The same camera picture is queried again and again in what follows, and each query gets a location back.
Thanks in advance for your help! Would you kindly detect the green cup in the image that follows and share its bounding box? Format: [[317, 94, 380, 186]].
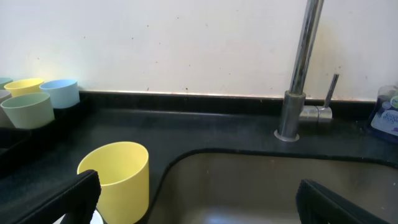
[[0, 91, 55, 130], [0, 77, 14, 90]]

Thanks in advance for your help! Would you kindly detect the blue cup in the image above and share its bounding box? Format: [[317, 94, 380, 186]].
[[39, 78, 81, 110]]

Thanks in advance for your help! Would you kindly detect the black tray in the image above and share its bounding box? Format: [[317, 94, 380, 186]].
[[0, 129, 68, 180], [0, 98, 93, 138]]

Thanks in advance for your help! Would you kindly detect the steel sink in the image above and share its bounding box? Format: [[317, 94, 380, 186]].
[[146, 148, 398, 224]]

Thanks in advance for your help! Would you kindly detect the yellow cup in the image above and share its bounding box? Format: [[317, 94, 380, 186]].
[[3, 78, 45, 98], [76, 141, 150, 224]]

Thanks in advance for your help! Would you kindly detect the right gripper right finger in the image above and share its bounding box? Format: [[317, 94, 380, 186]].
[[295, 179, 393, 224]]

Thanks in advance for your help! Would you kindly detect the blue soap bottle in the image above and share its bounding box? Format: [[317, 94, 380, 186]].
[[368, 84, 398, 144]]

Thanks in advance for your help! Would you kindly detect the steel tap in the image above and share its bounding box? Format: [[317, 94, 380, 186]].
[[273, 0, 340, 143]]

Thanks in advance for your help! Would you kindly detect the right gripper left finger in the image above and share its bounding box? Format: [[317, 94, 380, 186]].
[[12, 169, 102, 224]]

